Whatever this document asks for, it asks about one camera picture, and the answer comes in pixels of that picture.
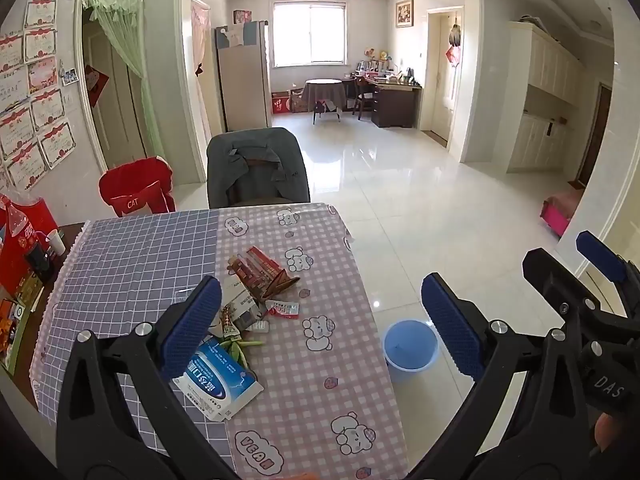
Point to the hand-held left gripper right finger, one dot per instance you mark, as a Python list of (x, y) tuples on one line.
[(450, 330)]

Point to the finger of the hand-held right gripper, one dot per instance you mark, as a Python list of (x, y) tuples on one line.
[(550, 272), (602, 257)]

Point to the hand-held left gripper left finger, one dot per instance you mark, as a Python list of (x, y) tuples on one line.
[(192, 330)]

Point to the blue plastic bucket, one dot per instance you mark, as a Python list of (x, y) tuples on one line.
[(410, 352)]

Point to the green wrapper scraps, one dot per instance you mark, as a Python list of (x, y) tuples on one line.
[(240, 347)]

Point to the grey white wrapper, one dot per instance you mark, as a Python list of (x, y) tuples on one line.
[(239, 302)]

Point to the blue white medicine box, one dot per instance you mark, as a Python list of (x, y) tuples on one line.
[(220, 385)]

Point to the red printed carton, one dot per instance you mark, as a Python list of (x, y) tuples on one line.
[(260, 267)]

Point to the red white sachet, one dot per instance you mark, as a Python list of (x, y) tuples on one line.
[(282, 308)]

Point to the person's right hand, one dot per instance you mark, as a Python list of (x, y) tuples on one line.
[(606, 432)]

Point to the pink stool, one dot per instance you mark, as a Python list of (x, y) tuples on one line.
[(562, 207)]

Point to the brown door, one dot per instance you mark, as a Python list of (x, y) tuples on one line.
[(595, 135)]

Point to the checked printed tablecloth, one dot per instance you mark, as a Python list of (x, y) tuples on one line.
[(325, 280)]

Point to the chair with red cover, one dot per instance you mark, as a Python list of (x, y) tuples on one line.
[(132, 200)]

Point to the white paper cup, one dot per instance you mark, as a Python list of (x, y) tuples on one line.
[(55, 245)]

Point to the green yellow box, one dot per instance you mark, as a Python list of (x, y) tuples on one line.
[(31, 290)]

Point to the black box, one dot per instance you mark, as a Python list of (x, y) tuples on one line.
[(40, 262)]

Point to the white cabinet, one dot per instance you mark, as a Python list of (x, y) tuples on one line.
[(545, 95)]

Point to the brown doormat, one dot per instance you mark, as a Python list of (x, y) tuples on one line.
[(435, 136)]

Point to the orange red box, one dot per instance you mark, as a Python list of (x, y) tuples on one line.
[(11, 327)]

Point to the chair with grey jacket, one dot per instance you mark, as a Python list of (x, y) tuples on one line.
[(280, 160)]

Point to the red gift bag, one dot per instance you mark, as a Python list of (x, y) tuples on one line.
[(37, 217)]

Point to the clear bottle with red label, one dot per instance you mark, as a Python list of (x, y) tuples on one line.
[(17, 222)]

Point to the white door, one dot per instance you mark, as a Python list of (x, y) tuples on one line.
[(442, 90)]

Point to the dark wooden desk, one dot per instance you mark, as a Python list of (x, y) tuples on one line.
[(395, 105)]

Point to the wooden chair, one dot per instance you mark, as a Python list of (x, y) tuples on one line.
[(361, 97)]

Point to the hanging door decoration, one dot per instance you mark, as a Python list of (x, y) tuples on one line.
[(454, 40)]

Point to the small chair with clothes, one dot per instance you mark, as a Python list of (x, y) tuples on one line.
[(327, 110)]

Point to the cardboard box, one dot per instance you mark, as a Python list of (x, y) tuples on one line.
[(299, 101)]

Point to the beige refrigerator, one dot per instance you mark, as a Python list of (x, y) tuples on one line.
[(242, 80)]

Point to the toys and books clutter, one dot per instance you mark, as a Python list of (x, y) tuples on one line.
[(382, 67)]

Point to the red door hanging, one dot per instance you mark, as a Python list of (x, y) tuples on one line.
[(95, 82)]

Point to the round table with dark cloth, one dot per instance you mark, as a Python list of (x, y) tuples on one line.
[(325, 92)]

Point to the green curtain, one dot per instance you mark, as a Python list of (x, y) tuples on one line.
[(125, 45)]

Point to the framed flower picture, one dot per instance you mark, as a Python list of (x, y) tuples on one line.
[(404, 12)]

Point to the pink curtain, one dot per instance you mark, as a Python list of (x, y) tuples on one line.
[(201, 25)]

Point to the pink box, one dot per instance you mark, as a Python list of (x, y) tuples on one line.
[(242, 16)]

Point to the window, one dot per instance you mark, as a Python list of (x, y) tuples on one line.
[(310, 32)]

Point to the wall of certificates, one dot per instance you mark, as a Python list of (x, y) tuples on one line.
[(47, 110)]

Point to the small wall photos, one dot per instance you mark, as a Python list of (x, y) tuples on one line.
[(70, 76)]

